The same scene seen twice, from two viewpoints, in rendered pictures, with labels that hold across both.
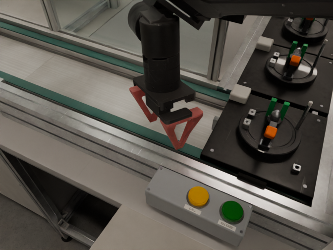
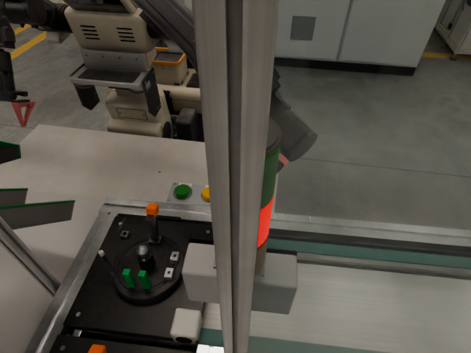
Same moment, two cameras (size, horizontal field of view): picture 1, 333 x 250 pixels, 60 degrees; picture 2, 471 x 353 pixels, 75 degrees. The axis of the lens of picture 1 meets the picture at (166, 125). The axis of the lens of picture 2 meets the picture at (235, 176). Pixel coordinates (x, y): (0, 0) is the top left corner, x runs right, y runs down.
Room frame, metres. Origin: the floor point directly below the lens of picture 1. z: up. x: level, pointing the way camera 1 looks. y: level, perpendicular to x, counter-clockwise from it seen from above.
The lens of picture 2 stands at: (0.76, -0.18, 1.53)
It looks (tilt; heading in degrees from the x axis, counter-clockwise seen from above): 45 degrees down; 160
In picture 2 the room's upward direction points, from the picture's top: straight up
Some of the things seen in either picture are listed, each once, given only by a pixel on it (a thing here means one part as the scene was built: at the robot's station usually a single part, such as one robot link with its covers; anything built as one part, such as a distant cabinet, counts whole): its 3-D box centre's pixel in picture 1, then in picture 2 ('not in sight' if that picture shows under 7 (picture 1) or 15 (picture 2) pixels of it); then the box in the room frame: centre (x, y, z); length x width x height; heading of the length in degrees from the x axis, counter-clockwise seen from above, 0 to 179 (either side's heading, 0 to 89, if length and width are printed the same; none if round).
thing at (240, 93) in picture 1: (239, 95); (186, 326); (0.56, -0.19, 0.97); 0.05 x 0.05 x 0.04; 63
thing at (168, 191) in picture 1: (196, 204); (211, 202); (0.27, -0.06, 0.93); 0.21 x 0.07 x 0.06; 63
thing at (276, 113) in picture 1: (275, 114); (142, 251); (0.43, -0.24, 1.04); 0.02 x 0.02 x 0.03
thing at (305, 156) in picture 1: (266, 137); (151, 271); (0.43, -0.24, 0.96); 0.24 x 0.24 x 0.02; 63
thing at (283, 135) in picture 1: (268, 132); (148, 266); (0.43, -0.24, 0.98); 0.14 x 0.14 x 0.02
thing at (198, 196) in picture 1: (198, 197); (210, 195); (0.27, -0.06, 0.96); 0.04 x 0.04 x 0.02
